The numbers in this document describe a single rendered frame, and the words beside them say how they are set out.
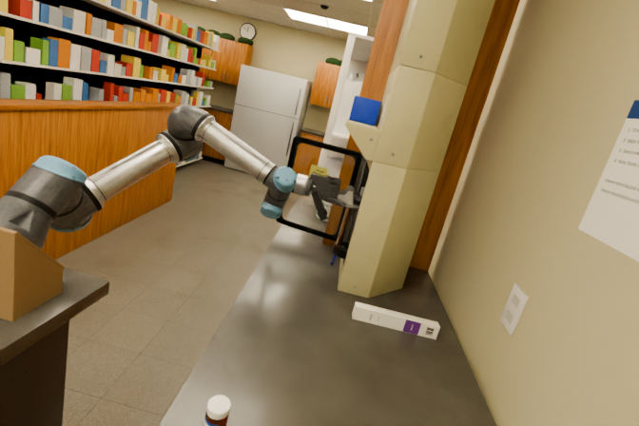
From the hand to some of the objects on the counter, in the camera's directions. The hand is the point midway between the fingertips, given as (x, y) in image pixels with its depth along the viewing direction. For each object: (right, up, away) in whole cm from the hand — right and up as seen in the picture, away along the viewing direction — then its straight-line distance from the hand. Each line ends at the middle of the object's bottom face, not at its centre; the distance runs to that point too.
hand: (358, 204), depth 130 cm
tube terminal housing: (+6, -29, +8) cm, 31 cm away
